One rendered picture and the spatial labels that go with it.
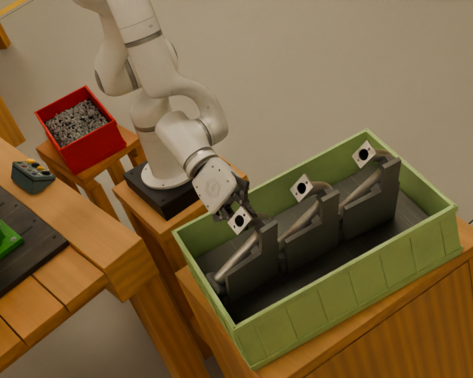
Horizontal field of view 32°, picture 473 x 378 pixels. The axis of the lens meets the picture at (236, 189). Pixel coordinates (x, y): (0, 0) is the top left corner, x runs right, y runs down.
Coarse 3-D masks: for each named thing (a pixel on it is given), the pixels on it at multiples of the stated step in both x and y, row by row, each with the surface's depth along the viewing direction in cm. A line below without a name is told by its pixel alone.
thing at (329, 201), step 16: (320, 192) 188; (336, 192) 186; (320, 208) 191; (336, 208) 193; (320, 224) 196; (336, 224) 201; (288, 240) 194; (304, 240) 199; (320, 240) 204; (336, 240) 210; (288, 256) 202; (304, 256) 208; (288, 272) 211
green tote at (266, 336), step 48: (336, 144) 227; (384, 144) 222; (288, 192) 228; (432, 192) 205; (192, 240) 223; (432, 240) 201; (336, 288) 196; (384, 288) 203; (240, 336) 191; (288, 336) 198
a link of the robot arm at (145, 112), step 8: (168, 40) 228; (168, 48) 226; (128, 56) 223; (176, 56) 228; (176, 64) 228; (136, 80) 225; (144, 96) 234; (136, 104) 234; (144, 104) 232; (152, 104) 231; (160, 104) 231; (168, 104) 235; (136, 112) 233; (144, 112) 232; (152, 112) 232; (160, 112) 233; (136, 120) 234; (144, 120) 233; (152, 120) 233; (136, 128) 237; (144, 128) 235; (152, 128) 234
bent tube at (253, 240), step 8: (240, 208) 183; (240, 216) 185; (248, 216) 182; (264, 216) 189; (232, 224) 184; (240, 224) 185; (248, 224) 182; (256, 224) 187; (240, 232) 183; (256, 232) 196; (248, 240) 198; (256, 240) 197; (240, 248) 199; (248, 248) 198; (232, 256) 201; (240, 256) 199; (248, 256) 200; (224, 264) 202; (232, 264) 200; (224, 272) 201; (216, 280) 203
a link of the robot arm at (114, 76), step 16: (80, 0) 193; (96, 0) 195; (112, 16) 202; (112, 32) 209; (112, 48) 214; (96, 64) 224; (112, 64) 218; (128, 64) 223; (96, 80) 227; (112, 80) 221; (128, 80) 224; (112, 96) 228
